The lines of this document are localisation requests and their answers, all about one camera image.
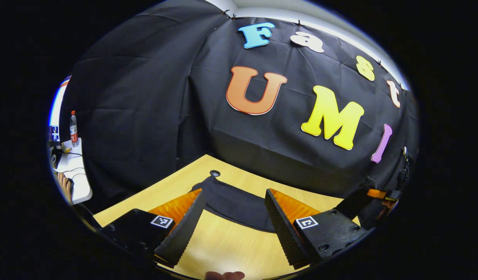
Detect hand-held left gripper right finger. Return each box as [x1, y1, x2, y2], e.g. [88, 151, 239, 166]
[264, 188, 368, 270]

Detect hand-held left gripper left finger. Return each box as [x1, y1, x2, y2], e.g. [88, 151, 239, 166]
[101, 188, 207, 269]

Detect dark jeans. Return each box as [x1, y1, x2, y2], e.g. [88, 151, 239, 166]
[192, 175, 375, 233]

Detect white side desk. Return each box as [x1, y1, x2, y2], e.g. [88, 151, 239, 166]
[52, 138, 93, 205]

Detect black backdrop cloth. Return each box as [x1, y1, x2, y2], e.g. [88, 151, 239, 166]
[59, 0, 420, 230]

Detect plastic water bottle red label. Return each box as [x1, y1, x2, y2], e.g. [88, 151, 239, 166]
[70, 110, 80, 148]

